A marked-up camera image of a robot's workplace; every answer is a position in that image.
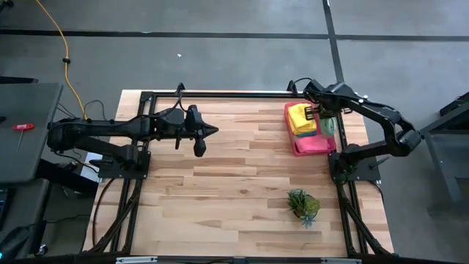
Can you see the black aluminium table frame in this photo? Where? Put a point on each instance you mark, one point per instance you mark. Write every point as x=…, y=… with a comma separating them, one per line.
x=238, y=95

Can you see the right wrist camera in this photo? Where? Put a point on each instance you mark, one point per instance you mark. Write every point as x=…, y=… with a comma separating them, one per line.
x=313, y=89

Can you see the pink microfiber towel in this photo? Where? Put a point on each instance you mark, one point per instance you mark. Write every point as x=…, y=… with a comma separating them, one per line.
x=311, y=144

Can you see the light green microfiber towel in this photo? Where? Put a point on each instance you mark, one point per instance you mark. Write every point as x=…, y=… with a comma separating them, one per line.
x=328, y=126

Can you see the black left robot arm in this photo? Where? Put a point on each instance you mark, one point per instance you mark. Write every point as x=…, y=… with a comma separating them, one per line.
x=102, y=128

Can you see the grey side table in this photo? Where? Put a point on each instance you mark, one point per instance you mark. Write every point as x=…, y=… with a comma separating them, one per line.
x=36, y=110

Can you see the pink translucent plastic bin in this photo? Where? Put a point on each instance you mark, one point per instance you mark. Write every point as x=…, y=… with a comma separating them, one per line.
x=291, y=146

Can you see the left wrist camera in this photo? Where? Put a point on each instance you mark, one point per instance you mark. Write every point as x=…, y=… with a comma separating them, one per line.
x=174, y=116

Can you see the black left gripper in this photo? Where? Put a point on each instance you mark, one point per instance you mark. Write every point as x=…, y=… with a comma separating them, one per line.
x=172, y=133

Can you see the teal microfiber towel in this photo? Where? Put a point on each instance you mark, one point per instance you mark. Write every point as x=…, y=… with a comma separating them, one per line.
x=307, y=134

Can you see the grey metal stand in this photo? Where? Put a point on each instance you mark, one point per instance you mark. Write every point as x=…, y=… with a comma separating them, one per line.
x=439, y=146

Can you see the white box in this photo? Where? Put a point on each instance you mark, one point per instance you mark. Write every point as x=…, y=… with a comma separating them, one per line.
x=88, y=171

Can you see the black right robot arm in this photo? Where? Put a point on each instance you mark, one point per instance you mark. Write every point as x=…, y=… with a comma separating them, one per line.
x=381, y=117

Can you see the potted succulent plant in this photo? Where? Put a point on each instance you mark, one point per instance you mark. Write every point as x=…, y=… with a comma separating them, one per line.
x=303, y=207

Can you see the yellow microfiber towel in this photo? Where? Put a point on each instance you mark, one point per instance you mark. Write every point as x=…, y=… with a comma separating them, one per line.
x=300, y=119

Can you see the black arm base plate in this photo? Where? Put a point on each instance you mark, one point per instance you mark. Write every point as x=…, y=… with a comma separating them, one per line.
x=366, y=168
x=121, y=173

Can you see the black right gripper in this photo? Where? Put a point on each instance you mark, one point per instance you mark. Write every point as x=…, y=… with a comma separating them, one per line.
x=329, y=100

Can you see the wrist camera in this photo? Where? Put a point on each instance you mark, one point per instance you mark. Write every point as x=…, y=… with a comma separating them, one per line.
x=174, y=116
x=313, y=89

